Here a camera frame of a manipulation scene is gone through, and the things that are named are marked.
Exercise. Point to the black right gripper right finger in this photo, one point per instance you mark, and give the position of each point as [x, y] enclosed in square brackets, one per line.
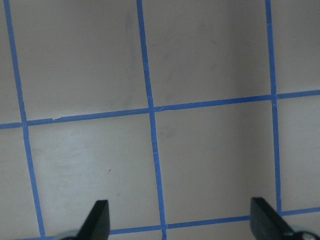
[266, 223]

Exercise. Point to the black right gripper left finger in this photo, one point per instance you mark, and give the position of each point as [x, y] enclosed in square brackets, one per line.
[97, 224]

